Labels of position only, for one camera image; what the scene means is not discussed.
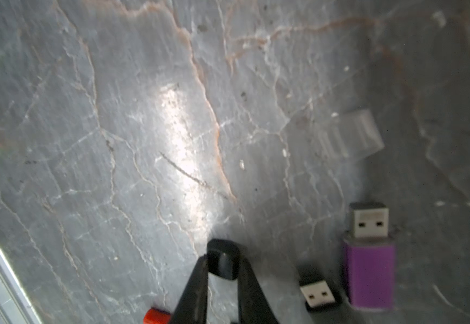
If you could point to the black usb drive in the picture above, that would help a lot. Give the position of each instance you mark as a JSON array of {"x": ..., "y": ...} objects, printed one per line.
[{"x": 318, "y": 291}]

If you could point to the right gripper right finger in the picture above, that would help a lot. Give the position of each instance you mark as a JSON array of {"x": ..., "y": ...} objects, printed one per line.
[{"x": 253, "y": 305}]

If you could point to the red usb drive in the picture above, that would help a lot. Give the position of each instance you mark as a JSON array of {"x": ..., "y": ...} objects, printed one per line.
[{"x": 156, "y": 316}]

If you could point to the clear usb cap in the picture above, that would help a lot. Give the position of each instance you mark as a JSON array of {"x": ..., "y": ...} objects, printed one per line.
[{"x": 349, "y": 137}]

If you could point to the black usb cap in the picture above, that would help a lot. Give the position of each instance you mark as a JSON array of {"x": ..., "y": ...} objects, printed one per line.
[{"x": 223, "y": 259}]

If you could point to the purple usb drive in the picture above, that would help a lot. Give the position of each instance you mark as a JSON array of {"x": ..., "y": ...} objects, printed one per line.
[{"x": 370, "y": 256}]

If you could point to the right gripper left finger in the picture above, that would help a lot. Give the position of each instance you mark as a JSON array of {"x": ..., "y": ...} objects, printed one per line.
[{"x": 193, "y": 304}]

